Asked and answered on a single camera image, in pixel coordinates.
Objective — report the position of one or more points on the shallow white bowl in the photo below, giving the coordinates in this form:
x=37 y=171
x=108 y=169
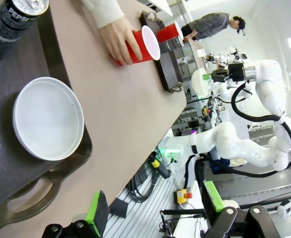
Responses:
x=48 y=119

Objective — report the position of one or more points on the person's right forearm cream sleeve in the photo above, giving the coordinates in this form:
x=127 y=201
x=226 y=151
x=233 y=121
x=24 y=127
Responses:
x=100 y=12

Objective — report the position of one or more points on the dark grey serving tray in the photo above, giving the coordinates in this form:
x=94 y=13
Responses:
x=170 y=72
x=1 y=81

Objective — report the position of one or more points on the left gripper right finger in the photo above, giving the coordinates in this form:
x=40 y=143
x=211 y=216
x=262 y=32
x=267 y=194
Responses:
x=212 y=198

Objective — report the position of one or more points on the red plastic party cup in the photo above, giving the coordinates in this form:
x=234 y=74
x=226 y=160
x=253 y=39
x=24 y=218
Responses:
x=139 y=37
x=167 y=32

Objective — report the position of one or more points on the yellow emergency stop button box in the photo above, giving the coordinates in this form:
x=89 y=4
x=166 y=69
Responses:
x=181 y=196

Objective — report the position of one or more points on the deep white disposable bowl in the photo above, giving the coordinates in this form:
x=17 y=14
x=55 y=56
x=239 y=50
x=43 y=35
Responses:
x=199 y=81

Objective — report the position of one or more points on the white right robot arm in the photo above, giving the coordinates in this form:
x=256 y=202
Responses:
x=234 y=141

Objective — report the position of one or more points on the person's right hand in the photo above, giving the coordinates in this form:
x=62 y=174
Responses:
x=115 y=39

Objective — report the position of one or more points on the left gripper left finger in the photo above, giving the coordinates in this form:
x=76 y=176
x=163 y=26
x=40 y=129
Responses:
x=99 y=213

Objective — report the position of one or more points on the dark soda can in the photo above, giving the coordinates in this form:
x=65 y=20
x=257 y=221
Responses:
x=172 y=45

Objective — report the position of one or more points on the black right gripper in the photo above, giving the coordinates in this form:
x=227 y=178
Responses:
x=235 y=72

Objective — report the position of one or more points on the black handheld controller yellow label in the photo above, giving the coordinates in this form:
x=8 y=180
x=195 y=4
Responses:
x=160 y=166

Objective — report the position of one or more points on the black Pepsi soda can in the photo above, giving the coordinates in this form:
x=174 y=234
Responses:
x=9 y=24

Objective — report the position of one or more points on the black foam wedge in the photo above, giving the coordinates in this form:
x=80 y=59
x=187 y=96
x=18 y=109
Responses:
x=118 y=208

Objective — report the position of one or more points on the black metal rod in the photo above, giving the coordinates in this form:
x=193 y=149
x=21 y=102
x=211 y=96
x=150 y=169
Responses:
x=182 y=212

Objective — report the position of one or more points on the bystander in grey jacket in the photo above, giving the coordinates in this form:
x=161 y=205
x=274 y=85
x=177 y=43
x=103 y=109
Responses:
x=209 y=24

